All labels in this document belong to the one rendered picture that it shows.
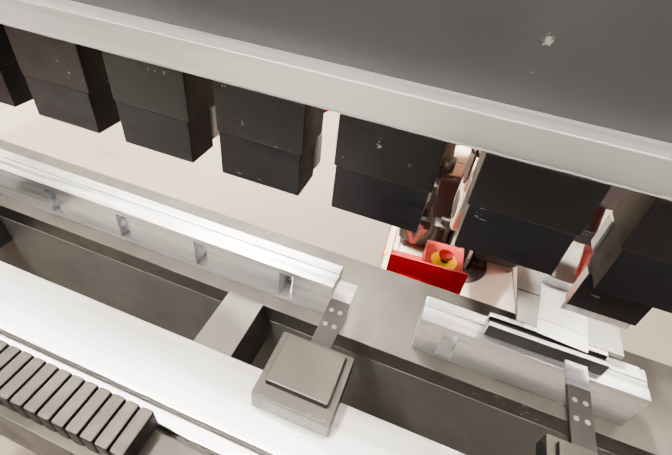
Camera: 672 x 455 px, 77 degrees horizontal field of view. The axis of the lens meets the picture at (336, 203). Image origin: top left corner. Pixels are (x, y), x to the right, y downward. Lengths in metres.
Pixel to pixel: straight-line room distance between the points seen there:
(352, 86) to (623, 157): 0.19
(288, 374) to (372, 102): 0.44
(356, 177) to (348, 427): 0.36
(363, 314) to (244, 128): 0.47
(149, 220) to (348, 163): 0.52
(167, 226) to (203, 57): 0.62
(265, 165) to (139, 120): 0.24
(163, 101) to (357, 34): 0.46
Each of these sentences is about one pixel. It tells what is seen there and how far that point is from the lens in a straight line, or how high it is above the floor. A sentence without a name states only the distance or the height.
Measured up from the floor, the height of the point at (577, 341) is 1.00.
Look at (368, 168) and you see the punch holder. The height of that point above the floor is 1.27.
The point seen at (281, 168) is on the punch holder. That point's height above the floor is 1.22.
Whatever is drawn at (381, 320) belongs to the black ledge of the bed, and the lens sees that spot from 0.92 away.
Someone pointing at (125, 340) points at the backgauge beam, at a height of 0.98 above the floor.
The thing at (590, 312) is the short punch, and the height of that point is 1.09.
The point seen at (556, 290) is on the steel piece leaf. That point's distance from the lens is 0.94.
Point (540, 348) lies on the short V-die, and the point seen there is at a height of 0.99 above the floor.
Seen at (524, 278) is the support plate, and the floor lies 1.00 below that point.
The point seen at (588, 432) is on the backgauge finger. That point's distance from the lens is 0.79.
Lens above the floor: 1.61
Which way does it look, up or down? 39 degrees down
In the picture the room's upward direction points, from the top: 7 degrees clockwise
